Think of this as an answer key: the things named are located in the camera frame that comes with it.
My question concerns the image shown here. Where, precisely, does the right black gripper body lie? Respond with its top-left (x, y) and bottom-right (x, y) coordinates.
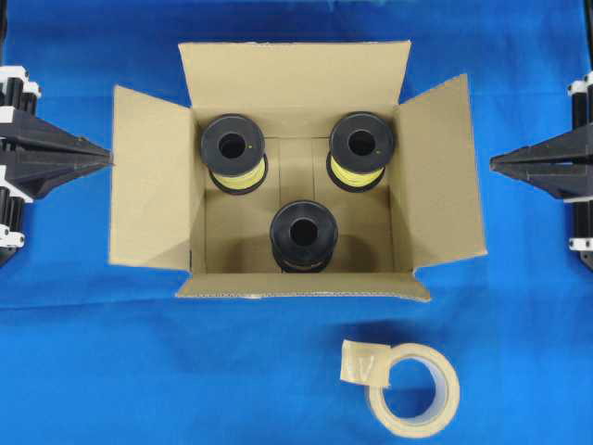
top-left (565, 71), bottom-right (593, 270)

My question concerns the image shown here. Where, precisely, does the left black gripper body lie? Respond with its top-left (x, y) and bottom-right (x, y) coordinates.
top-left (1, 66), bottom-right (42, 265)

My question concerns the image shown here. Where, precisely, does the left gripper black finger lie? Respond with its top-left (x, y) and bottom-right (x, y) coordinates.
top-left (1, 155), bottom-right (112, 200)
top-left (1, 109), bottom-right (111, 160)

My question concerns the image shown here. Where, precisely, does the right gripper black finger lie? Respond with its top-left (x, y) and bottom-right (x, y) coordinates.
top-left (490, 123), bottom-right (592, 165)
top-left (490, 162), bottom-right (592, 200)

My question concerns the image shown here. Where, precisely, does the brown cardboard box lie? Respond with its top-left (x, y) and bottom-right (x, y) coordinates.
top-left (108, 42), bottom-right (486, 301)

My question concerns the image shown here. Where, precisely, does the black spool front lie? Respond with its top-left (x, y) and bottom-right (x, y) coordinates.
top-left (270, 200), bottom-right (338, 273)

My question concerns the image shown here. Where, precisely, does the beige packing tape roll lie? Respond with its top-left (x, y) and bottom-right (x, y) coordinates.
top-left (340, 339), bottom-right (461, 439)

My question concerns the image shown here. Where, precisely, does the black spool yellow wire left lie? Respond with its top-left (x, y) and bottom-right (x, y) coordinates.
top-left (200, 113), bottom-right (270, 197)

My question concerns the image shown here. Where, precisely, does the black spool yellow wire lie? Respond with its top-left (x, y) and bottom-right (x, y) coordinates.
top-left (326, 110), bottom-right (397, 193)
top-left (200, 113), bottom-right (270, 197)

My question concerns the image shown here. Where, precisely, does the black spool yellow wire right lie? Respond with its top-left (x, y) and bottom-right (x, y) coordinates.
top-left (326, 110), bottom-right (397, 193)

